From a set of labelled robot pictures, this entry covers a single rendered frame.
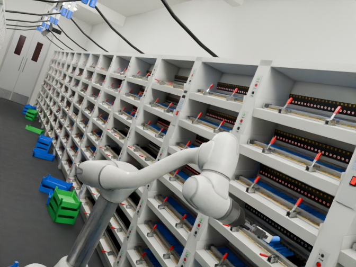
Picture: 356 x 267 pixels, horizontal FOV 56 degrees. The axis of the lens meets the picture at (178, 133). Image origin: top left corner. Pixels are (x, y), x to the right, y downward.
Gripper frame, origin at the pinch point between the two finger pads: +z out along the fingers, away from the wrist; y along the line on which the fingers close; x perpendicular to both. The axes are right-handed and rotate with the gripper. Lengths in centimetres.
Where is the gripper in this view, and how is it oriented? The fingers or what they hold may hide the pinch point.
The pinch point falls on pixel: (263, 234)
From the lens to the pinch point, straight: 135.2
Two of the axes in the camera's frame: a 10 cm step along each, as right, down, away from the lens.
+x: -5.6, 8.2, -0.8
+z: 6.9, 5.2, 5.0
